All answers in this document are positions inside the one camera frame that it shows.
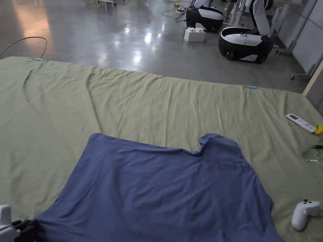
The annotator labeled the bed with pale green sheet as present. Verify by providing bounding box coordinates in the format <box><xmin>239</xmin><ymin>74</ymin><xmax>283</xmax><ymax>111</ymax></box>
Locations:
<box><xmin>0</xmin><ymin>56</ymin><xmax>323</xmax><ymax>242</ymax></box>

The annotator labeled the black and white robot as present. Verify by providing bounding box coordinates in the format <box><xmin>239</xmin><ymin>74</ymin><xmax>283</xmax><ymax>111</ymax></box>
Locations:
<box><xmin>218</xmin><ymin>0</ymin><xmax>274</xmax><ymax>64</ymax></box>
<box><xmin>185</xmin><ymin>0</ymin><xmax>225</xmax><ymax>33</ymax></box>

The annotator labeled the white remote control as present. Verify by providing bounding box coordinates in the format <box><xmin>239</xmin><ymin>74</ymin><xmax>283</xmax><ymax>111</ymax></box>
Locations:
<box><xmin>285</xmin><ymin>113</ymin><xmax>317</xmax><ymax>134</ymax></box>

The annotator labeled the white hand controller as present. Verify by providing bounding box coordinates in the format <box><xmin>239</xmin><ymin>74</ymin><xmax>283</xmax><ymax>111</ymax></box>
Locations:
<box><xmin>291</xmin><ymin>199</ymin><xmax>320</xmax><ymax>231</ymax></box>

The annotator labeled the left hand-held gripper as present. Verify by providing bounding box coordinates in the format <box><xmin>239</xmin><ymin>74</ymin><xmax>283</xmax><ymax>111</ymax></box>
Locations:
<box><xmin>0</xmin><ymin>204</ymin><xmax>35</xmax><ymax>242</ymax></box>

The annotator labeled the yellow floor cable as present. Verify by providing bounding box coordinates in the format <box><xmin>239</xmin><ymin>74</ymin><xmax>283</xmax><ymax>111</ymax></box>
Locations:
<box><xmin>0</xmin><ymin>36</ymin><xmax>48</xmax><ymax>60</ymax></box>

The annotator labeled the white table frame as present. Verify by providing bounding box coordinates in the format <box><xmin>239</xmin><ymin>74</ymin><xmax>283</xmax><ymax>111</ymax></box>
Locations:
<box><xmin>97</xmin><ymin>0</ymin><xmax>117</xmax><ymax>8</ymax></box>

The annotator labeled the white foam block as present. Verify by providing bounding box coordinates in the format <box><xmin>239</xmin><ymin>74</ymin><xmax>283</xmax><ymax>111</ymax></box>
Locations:
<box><xmin>184</xmin><ymin>27</ymin><xmax>206</xmax><ymax>42</ymax></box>

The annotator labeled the clear bag with green print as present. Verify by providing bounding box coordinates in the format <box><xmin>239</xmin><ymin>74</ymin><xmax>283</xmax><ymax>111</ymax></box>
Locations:
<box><xmin>301</xmin><ymin>144</ymin><xmax>323</xmax><ymax>166</ymax></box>

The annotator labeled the blue shirt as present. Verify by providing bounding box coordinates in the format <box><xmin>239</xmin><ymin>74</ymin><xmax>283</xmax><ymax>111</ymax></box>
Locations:
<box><xmin>30</xmin><ymin>133</ymin><xmax>286</xmax><ymax>242</ymax></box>

